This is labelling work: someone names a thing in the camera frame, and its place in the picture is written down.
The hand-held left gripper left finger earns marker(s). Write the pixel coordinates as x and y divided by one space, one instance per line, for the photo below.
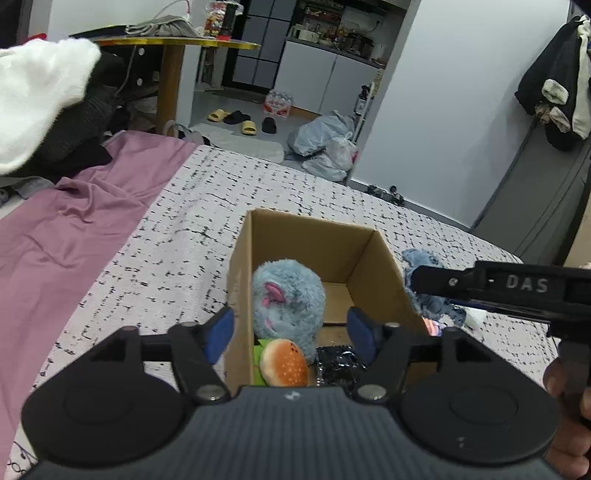
219 334

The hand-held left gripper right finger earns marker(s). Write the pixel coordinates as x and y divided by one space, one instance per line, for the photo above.
360 334

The grey bath mat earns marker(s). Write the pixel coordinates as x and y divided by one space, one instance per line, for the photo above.
240 143

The brown framed board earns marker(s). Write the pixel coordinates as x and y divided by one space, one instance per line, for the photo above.
581 244

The white plastic bag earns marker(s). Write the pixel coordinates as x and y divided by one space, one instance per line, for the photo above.
332 159

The white fluffy garment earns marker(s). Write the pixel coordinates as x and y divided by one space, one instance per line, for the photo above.
37 101

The pack of water bottles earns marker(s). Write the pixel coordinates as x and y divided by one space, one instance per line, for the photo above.
278 104

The grey cloth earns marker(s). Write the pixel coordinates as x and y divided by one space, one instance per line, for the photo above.
166 27

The row of kitchen utensils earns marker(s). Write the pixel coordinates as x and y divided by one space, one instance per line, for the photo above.
337 39

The blue tissue packet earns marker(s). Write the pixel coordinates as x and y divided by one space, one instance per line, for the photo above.
434 327

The black flat board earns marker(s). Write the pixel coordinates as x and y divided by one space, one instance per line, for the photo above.
97 34

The black bottle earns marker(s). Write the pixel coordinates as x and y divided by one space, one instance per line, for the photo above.
229 21

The hamburger plush toy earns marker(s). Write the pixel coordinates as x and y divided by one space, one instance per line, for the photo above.
284 364

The black power strip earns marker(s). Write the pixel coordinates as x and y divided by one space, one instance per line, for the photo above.
388 194

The black garment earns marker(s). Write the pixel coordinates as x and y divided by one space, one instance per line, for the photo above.
78 143

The black slipper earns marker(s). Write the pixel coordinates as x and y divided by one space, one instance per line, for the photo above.
237 117
269 125

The light blue plush toy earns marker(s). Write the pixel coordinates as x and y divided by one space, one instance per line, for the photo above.
295 314

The black-framed glass door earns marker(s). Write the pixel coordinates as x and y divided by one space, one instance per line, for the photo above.
258 46

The black hanging jacket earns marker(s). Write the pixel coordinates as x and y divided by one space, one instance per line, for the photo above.
554 60

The grey plastic bag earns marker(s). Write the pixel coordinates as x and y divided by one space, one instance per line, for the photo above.
318 134

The purple bed sheet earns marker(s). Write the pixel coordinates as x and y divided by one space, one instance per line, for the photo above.
69 240

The wooden table with yellow edge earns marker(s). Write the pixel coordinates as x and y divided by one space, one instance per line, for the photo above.
171 83

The beige hanging garment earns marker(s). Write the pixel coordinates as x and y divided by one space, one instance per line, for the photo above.
556 92

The person's right hand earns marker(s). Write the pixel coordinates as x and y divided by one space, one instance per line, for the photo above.
572 447

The black shiny plastic bag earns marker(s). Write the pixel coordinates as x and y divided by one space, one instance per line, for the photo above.
337 369

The clear snack jar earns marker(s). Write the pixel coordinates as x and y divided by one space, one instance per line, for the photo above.
213 21

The spray bottle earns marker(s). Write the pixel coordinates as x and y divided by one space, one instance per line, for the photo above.
362 99

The grey-blue plush toy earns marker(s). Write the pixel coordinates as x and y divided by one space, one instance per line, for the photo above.
436 308

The grey crumpled clothing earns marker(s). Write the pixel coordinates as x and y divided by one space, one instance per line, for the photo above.
23 189

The white kitchen cabinet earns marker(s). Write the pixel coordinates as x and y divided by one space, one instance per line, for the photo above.
323 78

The grey door panel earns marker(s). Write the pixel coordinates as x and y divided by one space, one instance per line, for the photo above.
531 207

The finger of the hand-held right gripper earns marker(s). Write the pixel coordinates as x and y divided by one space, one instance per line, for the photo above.
498 308
443 279

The cardboard box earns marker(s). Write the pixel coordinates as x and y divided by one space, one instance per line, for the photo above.
351 258

